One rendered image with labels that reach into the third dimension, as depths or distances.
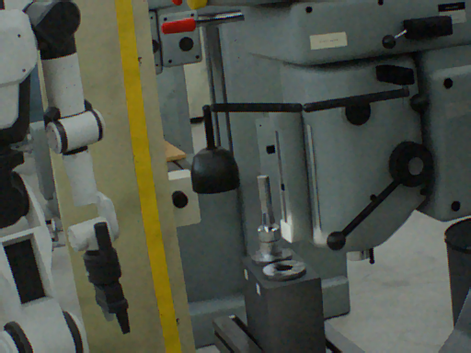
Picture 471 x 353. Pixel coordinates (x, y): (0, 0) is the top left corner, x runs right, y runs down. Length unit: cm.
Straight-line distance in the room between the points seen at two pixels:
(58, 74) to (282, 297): 73
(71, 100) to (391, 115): 90
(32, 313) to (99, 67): 133
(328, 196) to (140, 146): 181
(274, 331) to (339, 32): 75
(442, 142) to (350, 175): 17
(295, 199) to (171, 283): 190
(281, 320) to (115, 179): 144
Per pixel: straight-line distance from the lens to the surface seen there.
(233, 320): 213
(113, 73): 304
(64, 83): 200
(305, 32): 124
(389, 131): 135
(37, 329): 191
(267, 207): 185
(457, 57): 139
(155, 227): 317
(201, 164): 128
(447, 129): 138
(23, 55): 187
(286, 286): 176
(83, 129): 200
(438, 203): 141
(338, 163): 132
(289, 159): 136
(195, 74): 982
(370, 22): 129
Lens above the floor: 179
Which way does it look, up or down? 14 degrees down
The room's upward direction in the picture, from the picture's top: 7 degrees counter-clockwise
